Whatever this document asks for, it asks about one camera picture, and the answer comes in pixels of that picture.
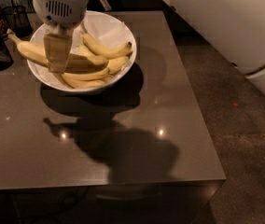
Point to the black mesh cup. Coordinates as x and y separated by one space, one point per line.
17 19

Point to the long upright yellow banana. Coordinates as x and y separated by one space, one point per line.
98 48

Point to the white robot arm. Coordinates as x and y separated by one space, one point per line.
236 28

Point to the bottom yellow banana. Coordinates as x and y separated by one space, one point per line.
82 84

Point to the lower curved yellow banana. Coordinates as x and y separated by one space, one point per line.
87 76

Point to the large front yellow banana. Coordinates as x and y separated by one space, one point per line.
75 63

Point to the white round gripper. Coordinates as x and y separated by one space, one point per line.
61 9

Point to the white bowl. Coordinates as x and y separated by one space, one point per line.
76 89

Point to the right short yellow banana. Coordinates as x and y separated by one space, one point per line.
116 64

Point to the middle small yellow banana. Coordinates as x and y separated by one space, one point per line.
84 51

